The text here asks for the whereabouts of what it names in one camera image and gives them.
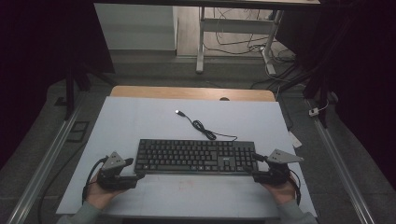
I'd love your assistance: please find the black keyboard cable with plug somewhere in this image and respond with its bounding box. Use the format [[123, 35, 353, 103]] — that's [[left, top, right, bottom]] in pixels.
[[175, 109, 238, 143]]

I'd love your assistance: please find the white paper tag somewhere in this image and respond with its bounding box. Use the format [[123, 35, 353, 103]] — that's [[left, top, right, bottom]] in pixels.
[[288, 131, 303, 148]]

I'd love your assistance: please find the black stand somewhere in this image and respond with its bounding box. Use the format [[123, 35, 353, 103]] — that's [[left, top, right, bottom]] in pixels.
[[64, 62, 118, 121], [279, 62, 332, 129]]

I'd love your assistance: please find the white table mat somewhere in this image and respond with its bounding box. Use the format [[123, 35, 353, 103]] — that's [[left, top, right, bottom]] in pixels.
[[55, 96, 318, 218]]

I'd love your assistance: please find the black keyboard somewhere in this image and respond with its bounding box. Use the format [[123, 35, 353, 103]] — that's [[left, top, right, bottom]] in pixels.
[[134, 138, 260, 175]]

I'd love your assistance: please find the black floor cable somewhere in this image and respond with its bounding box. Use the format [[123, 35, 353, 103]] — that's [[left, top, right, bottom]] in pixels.
[[36, 141, 90, 224]]

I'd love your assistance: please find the tangle of floor cables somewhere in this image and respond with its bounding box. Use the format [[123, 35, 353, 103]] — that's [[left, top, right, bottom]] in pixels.
[[204, 7, 297, 91]]

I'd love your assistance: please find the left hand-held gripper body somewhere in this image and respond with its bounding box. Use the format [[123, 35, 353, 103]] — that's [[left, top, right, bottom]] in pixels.
[[96, 151, 138, 191]]

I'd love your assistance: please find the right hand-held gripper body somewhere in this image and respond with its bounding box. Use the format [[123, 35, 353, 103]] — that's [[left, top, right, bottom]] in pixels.
[[264, 148, 304, 187]]

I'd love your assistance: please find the aluminium rail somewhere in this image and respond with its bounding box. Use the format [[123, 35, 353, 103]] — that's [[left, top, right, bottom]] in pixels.
[[6, 102, 83, 224], [306, 99, 376, 224]]

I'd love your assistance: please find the person's left hand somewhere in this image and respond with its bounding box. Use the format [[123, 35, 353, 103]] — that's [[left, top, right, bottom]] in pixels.
[[85, 169, 126, 210]]

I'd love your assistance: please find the dark curtain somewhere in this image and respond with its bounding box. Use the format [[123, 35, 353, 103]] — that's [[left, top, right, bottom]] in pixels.
[[0, 0, 116, 169], [275, 0, 396, 181]]

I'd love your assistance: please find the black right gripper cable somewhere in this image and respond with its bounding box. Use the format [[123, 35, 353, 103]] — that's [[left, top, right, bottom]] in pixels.
[[288, 169, 303, 206]]

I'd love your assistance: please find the white-legged desk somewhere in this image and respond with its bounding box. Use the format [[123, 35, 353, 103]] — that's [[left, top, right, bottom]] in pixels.
[[92, 0, 321, 76]]

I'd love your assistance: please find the white cabinet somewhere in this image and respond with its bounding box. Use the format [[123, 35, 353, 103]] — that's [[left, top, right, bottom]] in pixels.
[[93, 3, 178, 51]]

